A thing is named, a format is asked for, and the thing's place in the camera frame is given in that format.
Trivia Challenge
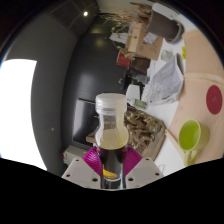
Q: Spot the lime green mug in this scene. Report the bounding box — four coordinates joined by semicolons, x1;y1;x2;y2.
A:
178;118;211;167

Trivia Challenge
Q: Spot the flat round red coaster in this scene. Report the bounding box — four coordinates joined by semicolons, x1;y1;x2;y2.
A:
205;84;223;115

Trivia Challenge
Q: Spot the grey pot with dried plant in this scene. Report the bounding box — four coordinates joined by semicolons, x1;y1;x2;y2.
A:
99;3;181;44

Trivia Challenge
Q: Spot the white chair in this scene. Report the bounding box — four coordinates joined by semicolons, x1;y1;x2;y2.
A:
151;2;181;21
125;84;142;106

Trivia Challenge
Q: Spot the brown cardboard box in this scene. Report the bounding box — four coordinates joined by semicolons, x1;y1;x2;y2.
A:
124;21;164;62

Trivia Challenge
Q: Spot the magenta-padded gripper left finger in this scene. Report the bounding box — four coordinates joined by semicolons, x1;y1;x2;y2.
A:
61;145;102;190

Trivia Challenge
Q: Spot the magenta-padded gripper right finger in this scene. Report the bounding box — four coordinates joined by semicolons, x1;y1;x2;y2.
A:
122;145;165;190

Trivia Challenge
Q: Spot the black wall screen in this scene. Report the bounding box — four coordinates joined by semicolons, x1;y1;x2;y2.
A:
71;98;100;149

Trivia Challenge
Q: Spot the golden brown figure sculpture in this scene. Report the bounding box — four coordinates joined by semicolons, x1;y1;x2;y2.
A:
85;103;167;161

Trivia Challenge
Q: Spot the red box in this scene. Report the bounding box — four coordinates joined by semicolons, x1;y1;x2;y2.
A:
115;51;132;69

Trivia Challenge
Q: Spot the light wooden drawing board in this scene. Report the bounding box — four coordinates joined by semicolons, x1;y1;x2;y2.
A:
164;28;224;166

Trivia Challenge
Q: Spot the bright ceiling light panel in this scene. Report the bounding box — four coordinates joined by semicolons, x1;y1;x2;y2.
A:
0;58;48;172

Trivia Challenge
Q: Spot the white spray bottle green label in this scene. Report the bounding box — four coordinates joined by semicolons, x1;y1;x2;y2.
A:
133;98;149;110

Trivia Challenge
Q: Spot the white plaster piece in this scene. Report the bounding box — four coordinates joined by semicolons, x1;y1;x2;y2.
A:
109;31;129;45

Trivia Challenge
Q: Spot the small white cup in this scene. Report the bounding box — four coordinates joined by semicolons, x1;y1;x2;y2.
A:
160;49;174;63

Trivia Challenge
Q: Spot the white cabinet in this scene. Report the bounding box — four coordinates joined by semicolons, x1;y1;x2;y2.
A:
62;144;88;168

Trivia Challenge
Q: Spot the grey printed newspaper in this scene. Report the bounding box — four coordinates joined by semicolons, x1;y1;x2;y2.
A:
141;53;185;106

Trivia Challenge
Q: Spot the dark brown box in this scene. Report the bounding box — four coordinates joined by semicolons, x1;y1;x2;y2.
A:
131;56;152;75

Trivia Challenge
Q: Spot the white-capped dark drink bottle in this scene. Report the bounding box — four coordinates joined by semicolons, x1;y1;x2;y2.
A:
94;92;130;184

